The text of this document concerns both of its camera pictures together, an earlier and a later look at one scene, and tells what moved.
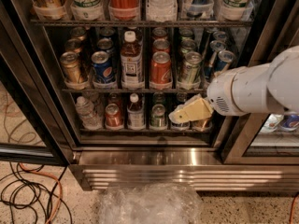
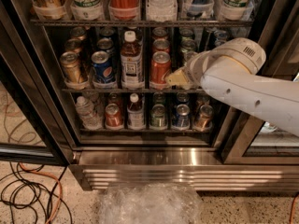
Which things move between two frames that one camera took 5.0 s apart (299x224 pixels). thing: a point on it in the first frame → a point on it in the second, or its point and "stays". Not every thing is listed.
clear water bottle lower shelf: x=90 y=118 stays
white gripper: x=221 y=94 → x=193 y=73
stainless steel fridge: x=89 y=75 stays
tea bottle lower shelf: x=135 y=114 stays
